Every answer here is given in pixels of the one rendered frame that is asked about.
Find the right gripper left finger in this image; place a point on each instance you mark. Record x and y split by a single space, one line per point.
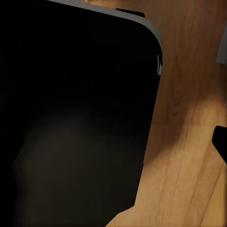
11 142

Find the door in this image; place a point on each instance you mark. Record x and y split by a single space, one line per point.
216 212

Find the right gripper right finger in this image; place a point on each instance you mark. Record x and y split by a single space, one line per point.
219 140

